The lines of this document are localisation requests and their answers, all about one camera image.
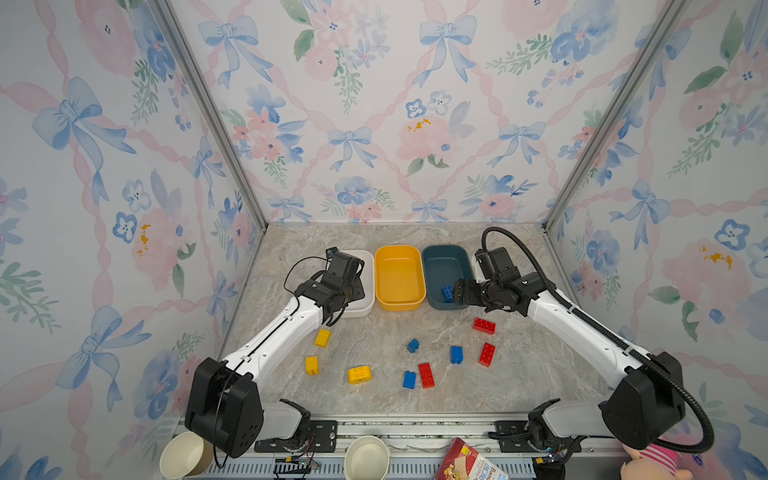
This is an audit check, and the white plastic container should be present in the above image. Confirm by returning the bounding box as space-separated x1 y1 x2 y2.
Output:
342 250 376 319

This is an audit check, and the snack box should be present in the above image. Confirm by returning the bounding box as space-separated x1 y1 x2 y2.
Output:
434 437 509 480

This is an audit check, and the yellow plastic container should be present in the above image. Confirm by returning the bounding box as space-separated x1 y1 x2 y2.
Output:
374 245 426 312

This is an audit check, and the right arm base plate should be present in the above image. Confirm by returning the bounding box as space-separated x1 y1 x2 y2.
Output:
495 419 582 454

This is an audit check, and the aluminium front rail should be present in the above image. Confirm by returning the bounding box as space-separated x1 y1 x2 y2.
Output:
173 413 655 460

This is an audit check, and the dark teal plastic container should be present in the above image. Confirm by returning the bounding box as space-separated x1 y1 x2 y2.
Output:
422 244 475 311

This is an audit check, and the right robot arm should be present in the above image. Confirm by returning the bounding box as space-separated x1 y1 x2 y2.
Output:
454 226 715 454

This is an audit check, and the left aluminium corner post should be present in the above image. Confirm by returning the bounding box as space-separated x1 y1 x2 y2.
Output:
148 0 267 234

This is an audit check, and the large yellow lego brick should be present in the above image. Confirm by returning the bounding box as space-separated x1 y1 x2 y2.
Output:
348 365 373 385

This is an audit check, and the yellow lego brick near arm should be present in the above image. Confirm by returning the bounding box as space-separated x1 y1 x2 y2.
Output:
315 329 331 348

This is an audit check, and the pink plush toy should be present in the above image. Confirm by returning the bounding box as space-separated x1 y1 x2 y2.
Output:
620 444 693 480

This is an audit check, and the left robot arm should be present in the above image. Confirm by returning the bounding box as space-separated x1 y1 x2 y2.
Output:
184 247 366 458

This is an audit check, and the tan paper cup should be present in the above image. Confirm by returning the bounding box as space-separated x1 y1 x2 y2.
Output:
159 432 214 479

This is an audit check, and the aluminium corner post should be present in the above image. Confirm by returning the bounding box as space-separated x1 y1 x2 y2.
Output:
148 0 267 234
542 0 690 234

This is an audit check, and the yellow lego brick lower left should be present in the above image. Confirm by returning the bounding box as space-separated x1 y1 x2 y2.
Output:
305 356 320 376

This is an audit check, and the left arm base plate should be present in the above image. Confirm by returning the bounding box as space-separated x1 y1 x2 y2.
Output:
253 420 338 455

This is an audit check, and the right aluminium corner post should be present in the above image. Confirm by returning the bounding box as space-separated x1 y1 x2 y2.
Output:
542 0 690 234

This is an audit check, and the red lego brick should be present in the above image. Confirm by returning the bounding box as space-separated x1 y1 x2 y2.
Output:
473 317 497 335
418 363 435 389
478 342 496 368

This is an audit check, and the blue lego brick bottom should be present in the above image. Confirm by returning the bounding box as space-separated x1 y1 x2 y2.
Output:
402 371 417 390

